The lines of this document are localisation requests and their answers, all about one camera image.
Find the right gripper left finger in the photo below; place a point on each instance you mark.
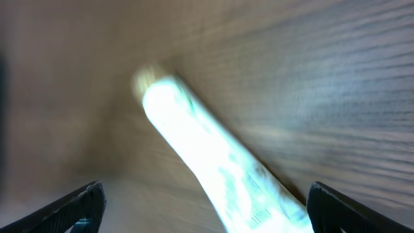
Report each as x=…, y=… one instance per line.
x=79, y=211

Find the white tube gold cap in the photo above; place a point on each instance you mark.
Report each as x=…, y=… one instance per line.
x=246, y=196

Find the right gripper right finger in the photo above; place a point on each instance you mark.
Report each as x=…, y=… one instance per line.
x=333, y=212

